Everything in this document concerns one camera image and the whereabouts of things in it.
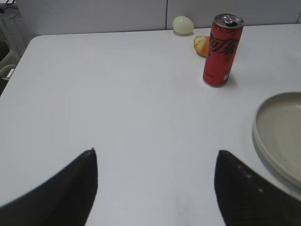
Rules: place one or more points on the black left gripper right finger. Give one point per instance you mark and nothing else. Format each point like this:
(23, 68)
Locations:
(246, 199)

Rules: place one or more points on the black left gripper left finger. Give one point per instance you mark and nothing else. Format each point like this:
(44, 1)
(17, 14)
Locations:
(66, 199)

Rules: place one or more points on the red cola can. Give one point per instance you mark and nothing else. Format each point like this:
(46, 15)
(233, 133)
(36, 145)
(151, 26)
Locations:
(225, 35)

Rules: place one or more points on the beige round plate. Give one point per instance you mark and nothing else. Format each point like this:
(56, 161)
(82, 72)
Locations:
(277, 134)

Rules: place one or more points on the orange bread roll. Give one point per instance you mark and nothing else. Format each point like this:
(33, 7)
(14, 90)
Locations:
(201, 45)

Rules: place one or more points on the white egg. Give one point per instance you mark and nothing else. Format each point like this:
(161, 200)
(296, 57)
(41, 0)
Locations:
(183, 25)

